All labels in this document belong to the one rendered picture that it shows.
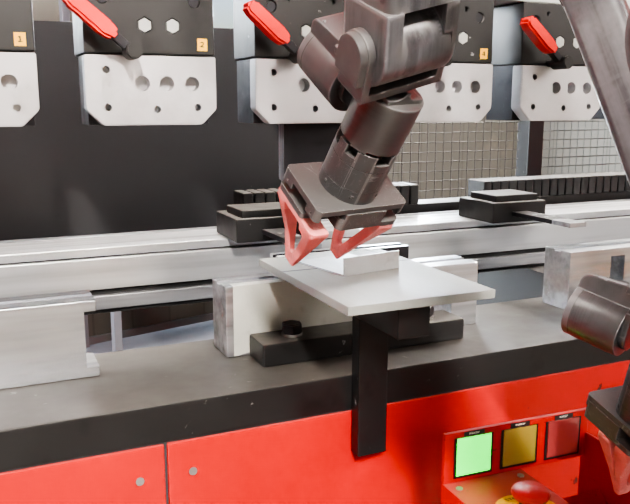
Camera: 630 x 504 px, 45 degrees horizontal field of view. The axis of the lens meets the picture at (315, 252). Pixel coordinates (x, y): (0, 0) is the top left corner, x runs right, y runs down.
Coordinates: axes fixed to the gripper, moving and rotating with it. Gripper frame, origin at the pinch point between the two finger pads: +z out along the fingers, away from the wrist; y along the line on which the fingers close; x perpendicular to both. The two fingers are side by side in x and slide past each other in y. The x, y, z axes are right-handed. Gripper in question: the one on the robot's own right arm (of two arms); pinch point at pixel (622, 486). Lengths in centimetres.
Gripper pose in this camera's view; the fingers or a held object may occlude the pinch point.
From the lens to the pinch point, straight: 90.5
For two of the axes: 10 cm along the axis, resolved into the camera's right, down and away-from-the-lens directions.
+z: -0.8, 9.0, 4.2
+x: -9.3, 0.9, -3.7
